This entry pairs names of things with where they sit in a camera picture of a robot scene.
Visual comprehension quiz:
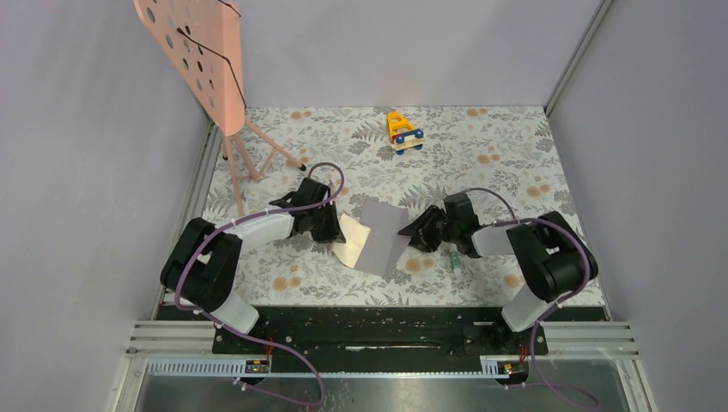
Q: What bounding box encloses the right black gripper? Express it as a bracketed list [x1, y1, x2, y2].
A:
[398, 205, 460, 253]

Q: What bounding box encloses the beige lined letter paper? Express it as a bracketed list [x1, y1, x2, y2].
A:
[332, 215, 371, 268]

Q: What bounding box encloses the grey lavender envelope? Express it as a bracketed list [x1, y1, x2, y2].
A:
[354, 200, 410, 278]

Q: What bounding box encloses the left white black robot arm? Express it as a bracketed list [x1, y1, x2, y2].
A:
[161, 177, 346, 353]

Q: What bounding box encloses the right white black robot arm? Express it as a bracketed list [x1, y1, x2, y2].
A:
[398, 190, 598, 354]

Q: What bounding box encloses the green white glue stick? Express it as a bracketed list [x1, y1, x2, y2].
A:
[449, 250, 462, 275]

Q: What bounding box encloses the floral patterned table mat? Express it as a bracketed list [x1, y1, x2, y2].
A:
[234, 106, 579, 306]

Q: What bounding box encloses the yellow blue toy car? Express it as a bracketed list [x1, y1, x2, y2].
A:
[386, 112, 425, 155]

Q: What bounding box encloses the pink perforated music stand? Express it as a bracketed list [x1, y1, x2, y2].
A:
[133, 0, 306, 215]

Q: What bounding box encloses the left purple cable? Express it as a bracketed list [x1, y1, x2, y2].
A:
[173, 162, 346, 408]

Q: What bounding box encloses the white slotted cable duct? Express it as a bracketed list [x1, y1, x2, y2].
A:
[146, 356, 517, 379]

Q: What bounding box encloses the black cord on stand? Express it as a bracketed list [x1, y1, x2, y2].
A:
[176, 0, 248, 111]

